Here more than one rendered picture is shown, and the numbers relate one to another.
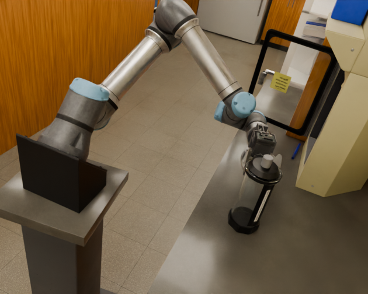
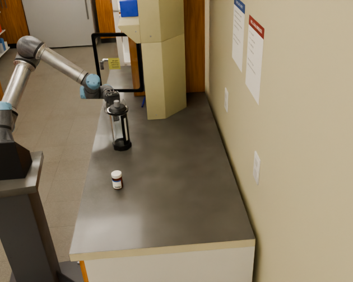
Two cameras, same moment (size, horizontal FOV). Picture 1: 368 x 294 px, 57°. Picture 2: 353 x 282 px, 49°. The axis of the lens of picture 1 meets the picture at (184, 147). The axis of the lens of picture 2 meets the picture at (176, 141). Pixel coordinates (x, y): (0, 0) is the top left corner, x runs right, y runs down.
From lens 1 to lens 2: 1.03 m
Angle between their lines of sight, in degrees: 16
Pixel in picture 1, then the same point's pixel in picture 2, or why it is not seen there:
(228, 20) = (63, 31)
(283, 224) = (145, 139)
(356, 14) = (133, 10)
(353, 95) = (149, 54)
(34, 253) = (3, 225)
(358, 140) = (165, 77)
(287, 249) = (150, 147)
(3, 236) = not seen: outside the picture
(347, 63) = (136, 38)
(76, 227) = (28, 183)
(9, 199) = not seen: outside the picture
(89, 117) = (7, 121)
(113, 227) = not seen: hidden behind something
